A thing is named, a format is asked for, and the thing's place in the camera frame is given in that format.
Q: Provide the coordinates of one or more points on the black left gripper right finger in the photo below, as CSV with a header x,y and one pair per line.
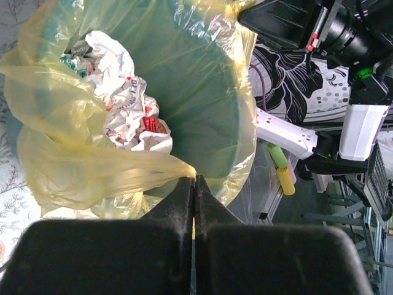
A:
x,y
235,258

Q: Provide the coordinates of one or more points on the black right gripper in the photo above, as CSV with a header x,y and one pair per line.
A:
x,y
325,28

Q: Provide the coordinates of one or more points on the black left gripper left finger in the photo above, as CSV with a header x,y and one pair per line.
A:
x,y
150,255

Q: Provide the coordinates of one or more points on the yellow trash bag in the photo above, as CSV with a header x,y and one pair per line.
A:
x,y
118,100

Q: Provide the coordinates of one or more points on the teal plastic trash bin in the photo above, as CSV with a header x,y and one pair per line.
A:
x,y
191,55

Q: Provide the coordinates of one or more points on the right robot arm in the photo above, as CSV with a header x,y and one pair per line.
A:
x,y
344,151

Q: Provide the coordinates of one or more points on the crumpled white paper trash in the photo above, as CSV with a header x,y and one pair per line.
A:
x,y
132,117

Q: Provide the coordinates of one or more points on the floral patterned floor mat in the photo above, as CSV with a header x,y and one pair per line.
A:
x,y
18,207

